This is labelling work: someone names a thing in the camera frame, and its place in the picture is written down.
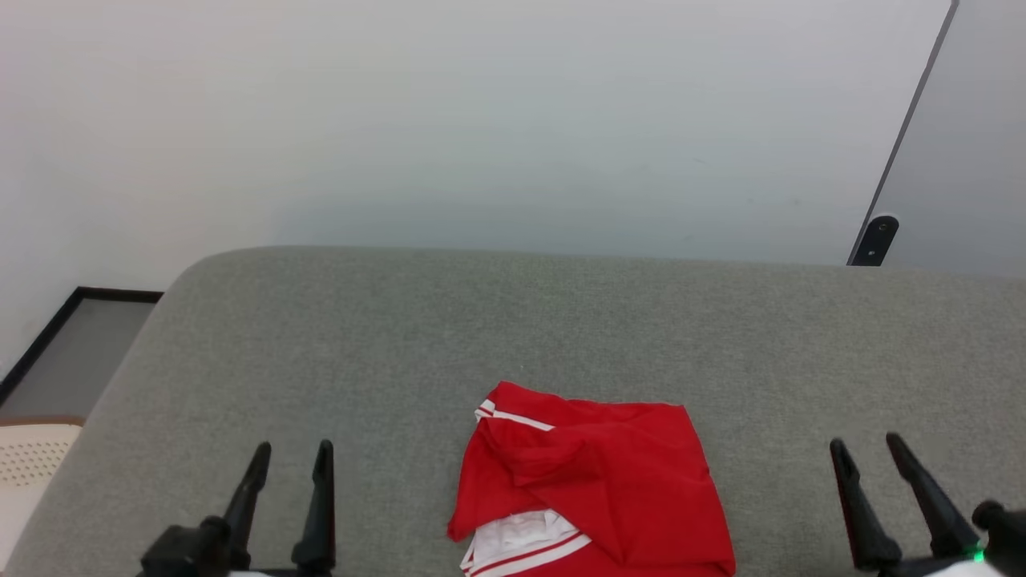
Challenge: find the beige perforated stool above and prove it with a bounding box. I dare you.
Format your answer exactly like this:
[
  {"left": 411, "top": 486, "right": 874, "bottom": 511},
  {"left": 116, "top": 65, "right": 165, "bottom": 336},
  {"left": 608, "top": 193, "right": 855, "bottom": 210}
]
[{"left": 0, "top": 417, "right": 85, "bottom": 546}]

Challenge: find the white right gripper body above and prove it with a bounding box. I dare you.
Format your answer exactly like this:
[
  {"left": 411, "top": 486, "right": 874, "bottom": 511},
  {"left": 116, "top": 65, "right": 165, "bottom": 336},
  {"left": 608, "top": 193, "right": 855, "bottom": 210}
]
[{"left": 878, "top": 549, "right": 1003, "bottom": 577}]

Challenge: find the black wall door stopper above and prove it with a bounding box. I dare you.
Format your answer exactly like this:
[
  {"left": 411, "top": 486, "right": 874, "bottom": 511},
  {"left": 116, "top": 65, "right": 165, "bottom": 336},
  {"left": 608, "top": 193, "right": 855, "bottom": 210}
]
[{"left": 846, "top": 215, "right": 899, "bottom": 267}]

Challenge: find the red white basketball jersey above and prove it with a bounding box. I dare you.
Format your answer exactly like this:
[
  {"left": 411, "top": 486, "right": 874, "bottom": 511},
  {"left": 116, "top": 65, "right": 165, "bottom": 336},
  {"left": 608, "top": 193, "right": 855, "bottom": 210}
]
[{"left": 447, "top": 381, "right": 737, "bottom": 577}]

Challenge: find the grey door panel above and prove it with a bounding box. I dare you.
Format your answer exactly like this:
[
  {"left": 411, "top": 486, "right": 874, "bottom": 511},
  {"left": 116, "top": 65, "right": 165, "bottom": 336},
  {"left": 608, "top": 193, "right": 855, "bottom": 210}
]
[{"left": 846, "top": 0, "right": 1026, "bottom": 278}]

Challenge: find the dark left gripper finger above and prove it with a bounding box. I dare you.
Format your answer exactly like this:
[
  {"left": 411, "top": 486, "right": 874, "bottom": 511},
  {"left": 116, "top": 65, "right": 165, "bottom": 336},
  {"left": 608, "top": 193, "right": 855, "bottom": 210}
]
[
  {"left": 291, "top": 439, "right": 336, "bottom": 572},
  {"left": 223, "top": 442, "right": 272, "bottom": 570}
]

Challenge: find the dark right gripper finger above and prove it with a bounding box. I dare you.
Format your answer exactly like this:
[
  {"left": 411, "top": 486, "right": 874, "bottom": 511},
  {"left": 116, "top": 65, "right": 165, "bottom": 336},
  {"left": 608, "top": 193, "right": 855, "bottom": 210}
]
[
  {"left": 886, "top": 433, "right": 980, "bottom": 559},
  {"left": 829, "top": 438, "right": 903, "bottom": 571}
]

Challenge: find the black baseboard strip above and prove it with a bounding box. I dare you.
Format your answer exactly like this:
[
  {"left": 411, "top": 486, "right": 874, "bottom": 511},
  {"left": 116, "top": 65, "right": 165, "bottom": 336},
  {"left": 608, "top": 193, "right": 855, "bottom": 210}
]
[{"left": 0, "top": 287, "right": 164, "bottom": 406}]

